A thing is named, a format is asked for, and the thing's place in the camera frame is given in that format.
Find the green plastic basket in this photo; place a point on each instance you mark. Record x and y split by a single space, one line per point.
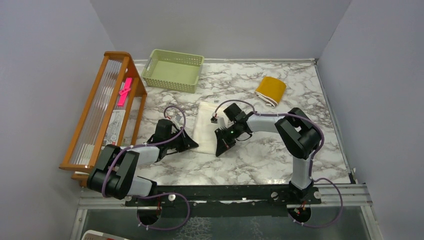
172 70

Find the white towel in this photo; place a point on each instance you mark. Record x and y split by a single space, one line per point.
204 129

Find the pink plastic clip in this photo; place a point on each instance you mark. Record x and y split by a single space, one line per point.
125 90

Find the wooden rack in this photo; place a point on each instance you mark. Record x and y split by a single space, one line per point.
86 142

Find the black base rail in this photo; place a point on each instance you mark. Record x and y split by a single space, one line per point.
216 201

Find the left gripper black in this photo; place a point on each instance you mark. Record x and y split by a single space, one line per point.
187 142

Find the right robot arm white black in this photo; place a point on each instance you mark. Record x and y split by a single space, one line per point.
302 138

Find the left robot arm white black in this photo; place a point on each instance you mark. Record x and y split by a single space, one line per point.
114 174

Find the yellow folded towel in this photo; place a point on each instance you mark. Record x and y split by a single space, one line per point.
271 90

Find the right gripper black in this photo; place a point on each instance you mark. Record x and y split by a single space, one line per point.
223 143

